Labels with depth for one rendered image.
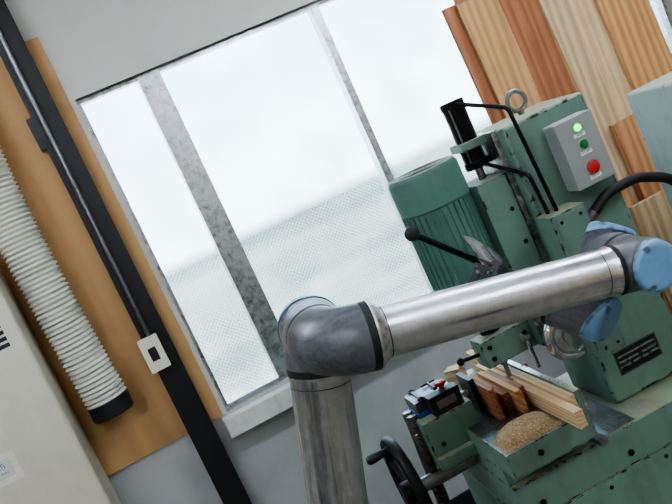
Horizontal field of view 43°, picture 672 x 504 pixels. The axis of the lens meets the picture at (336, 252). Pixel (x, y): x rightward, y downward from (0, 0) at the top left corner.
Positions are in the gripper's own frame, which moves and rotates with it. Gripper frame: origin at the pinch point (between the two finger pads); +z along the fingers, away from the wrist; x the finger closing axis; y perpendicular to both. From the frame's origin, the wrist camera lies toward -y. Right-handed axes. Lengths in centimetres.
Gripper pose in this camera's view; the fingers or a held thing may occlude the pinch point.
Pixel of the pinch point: (451, 269)
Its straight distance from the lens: 184.0
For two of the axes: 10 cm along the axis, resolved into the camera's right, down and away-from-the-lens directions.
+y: -5.6, -2.4, -7.9
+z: -7.5, -2.7, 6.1
